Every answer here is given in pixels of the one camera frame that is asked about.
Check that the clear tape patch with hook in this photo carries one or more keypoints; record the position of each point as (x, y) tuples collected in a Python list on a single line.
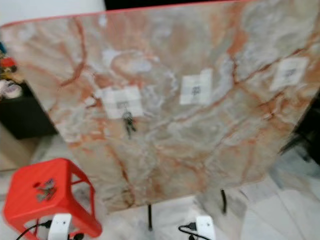
[(115, 99), (289, 74), (196, 89)]

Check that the black low TV cabinet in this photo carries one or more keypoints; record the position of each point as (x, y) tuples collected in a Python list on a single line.
[(25, 117)]

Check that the clear jar with red lid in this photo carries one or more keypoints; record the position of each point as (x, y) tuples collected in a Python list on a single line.
[(9, 67)]

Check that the dark metal key bunch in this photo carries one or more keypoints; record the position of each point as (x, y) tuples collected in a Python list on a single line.
[(128, 123)]

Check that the black metal board leg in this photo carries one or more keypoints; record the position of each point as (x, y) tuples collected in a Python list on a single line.
[(150, 218), (224, 201)]

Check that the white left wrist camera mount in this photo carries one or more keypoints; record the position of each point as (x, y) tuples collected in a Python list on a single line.
[(59, 227)]

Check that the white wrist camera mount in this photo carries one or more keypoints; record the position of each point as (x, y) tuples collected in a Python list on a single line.
[(59, 227), (205, 228)]

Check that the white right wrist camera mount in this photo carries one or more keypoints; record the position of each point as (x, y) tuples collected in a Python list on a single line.
[(205, 228)]

